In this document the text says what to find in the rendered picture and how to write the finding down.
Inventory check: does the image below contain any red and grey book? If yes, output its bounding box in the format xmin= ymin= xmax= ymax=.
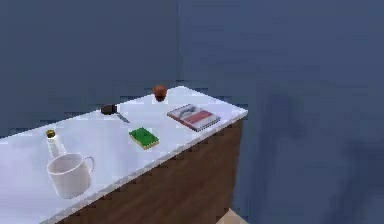
xmin=166 ymin=103 xmax=222 ymax=133

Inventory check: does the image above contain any green and yellow sponge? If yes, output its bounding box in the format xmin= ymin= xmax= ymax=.
xmin=128 ymin=126 xmax=160 ymax=151

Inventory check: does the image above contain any brown cabinet with white worktop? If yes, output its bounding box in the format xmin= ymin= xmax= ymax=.
xmin=0 ymin=85 xmax=249 ymax=224

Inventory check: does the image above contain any white mug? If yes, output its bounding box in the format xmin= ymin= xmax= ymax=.
xmin=46 ymin=152 xmax=96 ymax=200

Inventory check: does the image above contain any white bottle with gold cap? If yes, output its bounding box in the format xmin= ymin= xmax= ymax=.
xmin=45 ymin=129 xmax=67 ymax=159

